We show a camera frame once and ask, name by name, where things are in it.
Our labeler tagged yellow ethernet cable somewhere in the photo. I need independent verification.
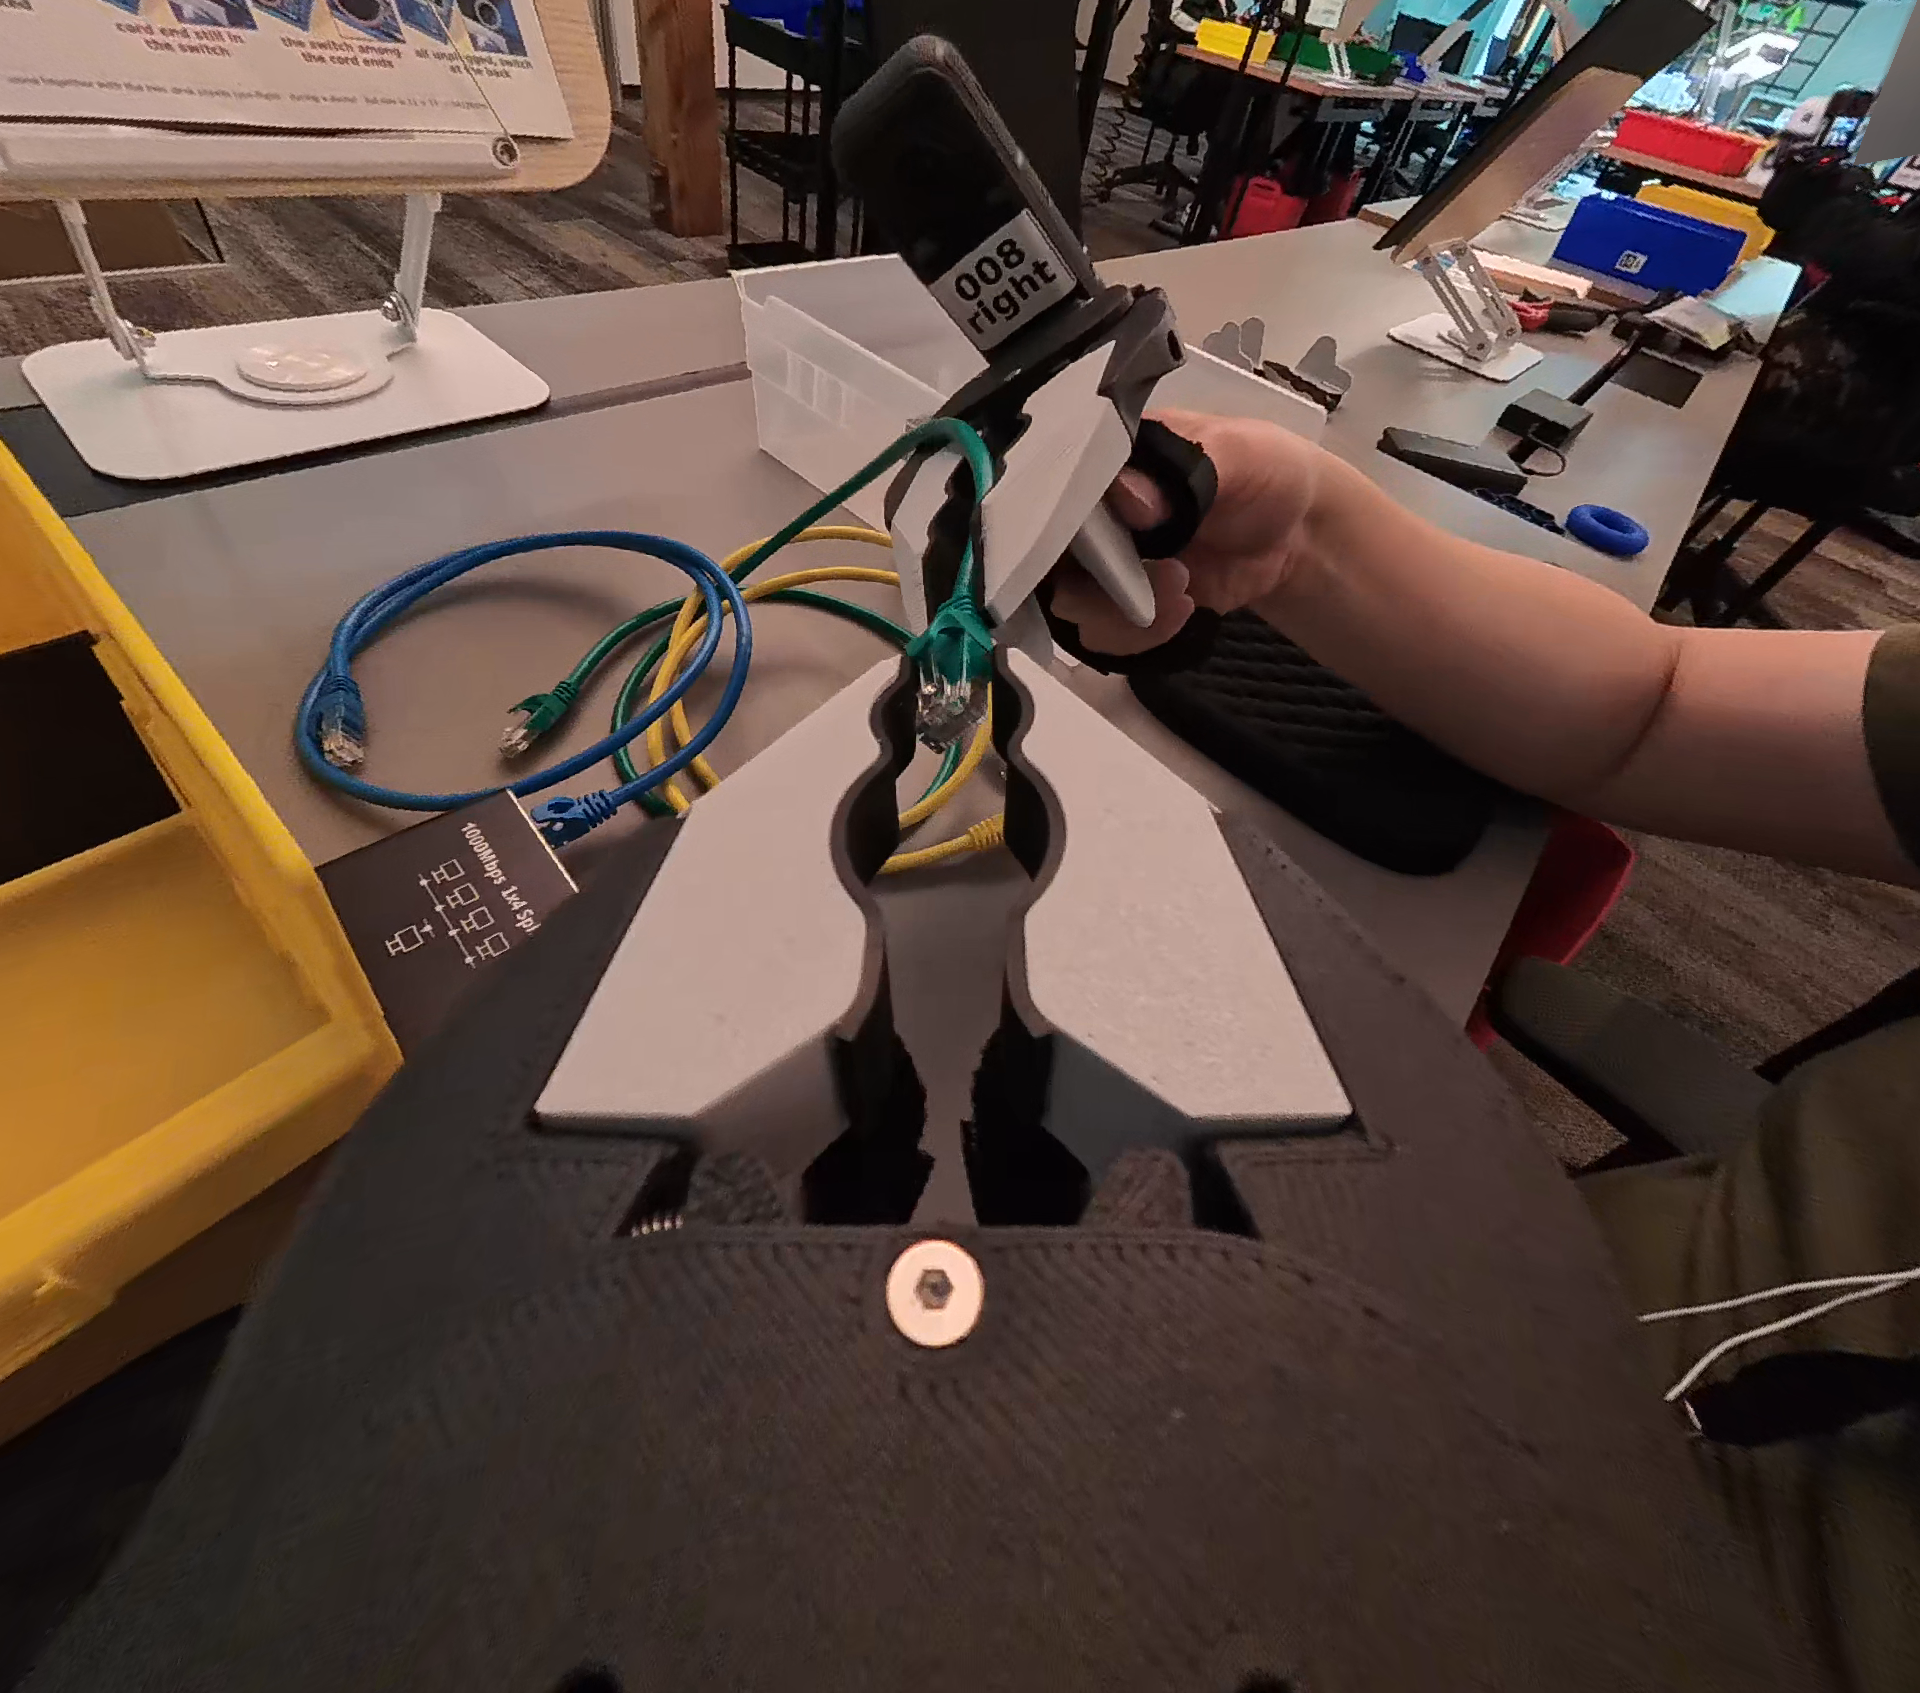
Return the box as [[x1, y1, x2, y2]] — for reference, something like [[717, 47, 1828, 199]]
[[642, 523, 1008, 877]]

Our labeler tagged white folding stand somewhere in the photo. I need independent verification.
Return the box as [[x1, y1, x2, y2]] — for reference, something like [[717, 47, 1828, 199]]
[[1386, 238, 1549, 383]]

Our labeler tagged person's right forearm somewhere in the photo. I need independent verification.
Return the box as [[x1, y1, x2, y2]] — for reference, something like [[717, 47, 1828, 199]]
[[1289, 470, 1896, 885]]

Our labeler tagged green storage bin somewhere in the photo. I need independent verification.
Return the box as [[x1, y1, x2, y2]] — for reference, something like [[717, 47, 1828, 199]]
[[1273, 29, 1399, 84]]

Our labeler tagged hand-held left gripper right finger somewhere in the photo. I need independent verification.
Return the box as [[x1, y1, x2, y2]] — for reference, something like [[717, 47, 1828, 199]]
[[971, 655, 1356, 1226]]

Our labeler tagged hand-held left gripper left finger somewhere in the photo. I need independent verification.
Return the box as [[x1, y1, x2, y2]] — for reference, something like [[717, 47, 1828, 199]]
[[532, 659, 935, 1226]]

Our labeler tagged blue ethernet cable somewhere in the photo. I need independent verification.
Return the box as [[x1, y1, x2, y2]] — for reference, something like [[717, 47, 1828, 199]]
[[293, 530, 751, 847]]

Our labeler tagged green ethernet cable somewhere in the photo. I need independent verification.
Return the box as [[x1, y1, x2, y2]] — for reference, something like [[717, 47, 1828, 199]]
[[497, 418, 1004, 825]]

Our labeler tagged black power adapter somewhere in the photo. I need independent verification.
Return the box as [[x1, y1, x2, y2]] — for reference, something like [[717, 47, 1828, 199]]
[[1376, 424, 1532, 498]]

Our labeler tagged clear plastic bin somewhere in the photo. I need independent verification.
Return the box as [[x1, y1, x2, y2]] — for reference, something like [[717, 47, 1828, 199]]
[[732, 260, 1329, 502]]

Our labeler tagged yellow plastic bin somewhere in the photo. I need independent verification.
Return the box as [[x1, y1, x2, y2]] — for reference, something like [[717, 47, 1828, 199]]
[[0, 440, 404, 1447]]

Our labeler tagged black network splitter box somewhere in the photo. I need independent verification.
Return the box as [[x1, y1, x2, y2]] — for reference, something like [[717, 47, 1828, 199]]
[[313, 790, 680, 1081]]

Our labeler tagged thin white cord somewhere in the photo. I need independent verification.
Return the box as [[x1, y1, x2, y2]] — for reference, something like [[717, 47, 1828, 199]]
[[1637, 1271, 1920, 1405]]

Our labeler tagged person's right hand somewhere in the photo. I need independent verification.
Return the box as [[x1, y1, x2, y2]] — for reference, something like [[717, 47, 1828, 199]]
[[1110, 410, 1356, 644]]

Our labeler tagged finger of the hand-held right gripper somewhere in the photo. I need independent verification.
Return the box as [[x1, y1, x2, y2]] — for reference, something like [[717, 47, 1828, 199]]
[[888, 420, 995, 667], [965, 358, 1130, 637]]

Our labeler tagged black tilted board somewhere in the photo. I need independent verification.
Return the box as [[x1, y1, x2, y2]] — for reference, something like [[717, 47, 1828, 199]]
[[1371, 0, 1719, 267]]

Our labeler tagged white mounting plate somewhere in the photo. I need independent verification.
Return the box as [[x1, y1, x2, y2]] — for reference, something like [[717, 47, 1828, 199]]
[[21, 191, 553, 483]]

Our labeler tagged black mesh pad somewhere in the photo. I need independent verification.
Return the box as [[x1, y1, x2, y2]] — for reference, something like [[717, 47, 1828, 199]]
[[1124, 605, 1510, 877]]

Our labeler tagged red storage bin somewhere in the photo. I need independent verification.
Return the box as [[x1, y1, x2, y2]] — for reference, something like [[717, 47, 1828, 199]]
[[1611, 109, 1771, 176]]

